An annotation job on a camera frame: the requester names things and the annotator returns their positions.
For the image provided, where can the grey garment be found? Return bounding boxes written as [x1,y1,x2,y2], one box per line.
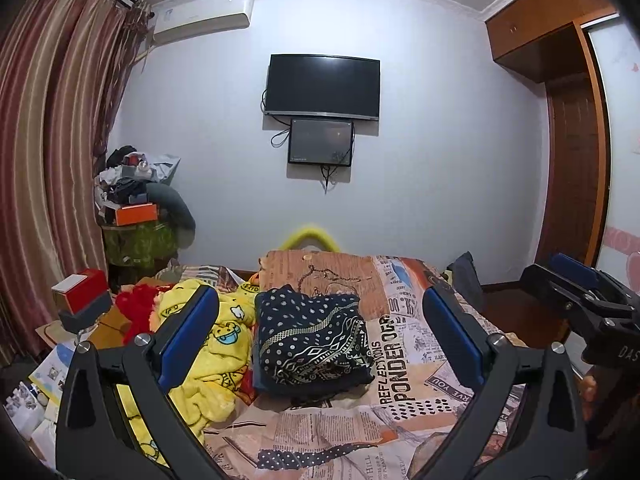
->
[144,182,197,249]

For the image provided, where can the navy patterned hoodie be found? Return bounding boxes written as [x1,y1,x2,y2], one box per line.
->
[253,284,377,402]

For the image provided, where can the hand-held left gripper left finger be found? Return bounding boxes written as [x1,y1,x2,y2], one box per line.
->
[54,284,227,480]

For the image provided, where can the red and white box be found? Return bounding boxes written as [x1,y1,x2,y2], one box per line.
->
[51,269,110,314]

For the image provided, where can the orange box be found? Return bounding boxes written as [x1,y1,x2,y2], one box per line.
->
[114,202,157,227]

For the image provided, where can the yellow fleece garment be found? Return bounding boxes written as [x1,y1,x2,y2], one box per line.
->
[116,277,262,467]

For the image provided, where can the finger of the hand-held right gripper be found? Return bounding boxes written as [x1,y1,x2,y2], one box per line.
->
[520,264,640,333]
[549,252,640,307]

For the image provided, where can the small black wall monitor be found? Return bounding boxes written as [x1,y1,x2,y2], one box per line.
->
[287,118,355,167]

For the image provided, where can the wooden door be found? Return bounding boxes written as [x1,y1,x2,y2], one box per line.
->
[542,72,609,267]

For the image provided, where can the brown cardboard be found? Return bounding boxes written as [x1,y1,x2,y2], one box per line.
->
[33,305,132,357]

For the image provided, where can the black wall television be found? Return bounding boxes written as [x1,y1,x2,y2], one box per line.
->
[263,53,381,123]

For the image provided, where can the green patterned cloth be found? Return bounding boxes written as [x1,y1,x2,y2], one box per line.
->
[101,220,181,272]

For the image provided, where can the wooden overhead cabinet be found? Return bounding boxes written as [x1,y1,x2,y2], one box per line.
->
[483,0,622,84]

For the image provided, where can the yellow ring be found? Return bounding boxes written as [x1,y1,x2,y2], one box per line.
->
[278,224,338,252]

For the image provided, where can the grey bag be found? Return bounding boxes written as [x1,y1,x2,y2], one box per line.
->
[446,251,488,312]

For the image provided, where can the navy dotted cloth strip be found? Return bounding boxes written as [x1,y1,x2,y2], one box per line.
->
[257,446,347,467]

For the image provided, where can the white air conditioner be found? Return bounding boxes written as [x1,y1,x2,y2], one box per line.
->
[151,0,255,47]

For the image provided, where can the red fluffy cloth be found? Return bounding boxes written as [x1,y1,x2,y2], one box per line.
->
[115,282,174,344]

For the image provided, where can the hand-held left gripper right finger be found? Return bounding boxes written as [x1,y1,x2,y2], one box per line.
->
[421,283,587,480]

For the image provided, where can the person's right hand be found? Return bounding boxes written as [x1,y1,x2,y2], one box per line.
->
[581,374,599,411]

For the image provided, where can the black monitor cable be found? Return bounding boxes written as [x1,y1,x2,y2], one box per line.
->
[320,161,347,194]

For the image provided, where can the striped red curtain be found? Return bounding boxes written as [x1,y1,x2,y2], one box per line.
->
[0,0,152,363]

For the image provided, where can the pile of clothes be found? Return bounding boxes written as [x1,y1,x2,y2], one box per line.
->
[94,146,182,211]

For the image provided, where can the printed bed cover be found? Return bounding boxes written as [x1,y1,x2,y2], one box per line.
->
[120,249,532,480]

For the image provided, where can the pink wall sticker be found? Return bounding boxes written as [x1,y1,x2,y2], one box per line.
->
[601,225,640,267]

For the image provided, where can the pile of papers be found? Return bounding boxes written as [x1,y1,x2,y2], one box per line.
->
[4,342,77,462]

